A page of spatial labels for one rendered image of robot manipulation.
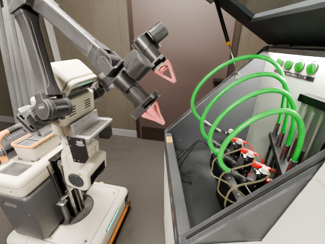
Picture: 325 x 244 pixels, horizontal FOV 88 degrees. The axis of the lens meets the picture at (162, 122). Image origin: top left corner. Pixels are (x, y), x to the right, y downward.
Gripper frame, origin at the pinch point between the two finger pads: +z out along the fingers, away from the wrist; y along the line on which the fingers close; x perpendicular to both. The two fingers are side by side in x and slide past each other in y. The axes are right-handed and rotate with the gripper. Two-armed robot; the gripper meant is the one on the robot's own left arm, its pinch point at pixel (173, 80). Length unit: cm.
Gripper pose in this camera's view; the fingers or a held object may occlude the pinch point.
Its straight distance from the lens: 66.5
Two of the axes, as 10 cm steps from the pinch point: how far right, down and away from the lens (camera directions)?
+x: -7.4, 6.3, 2.4
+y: 1.4, -1.9, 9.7
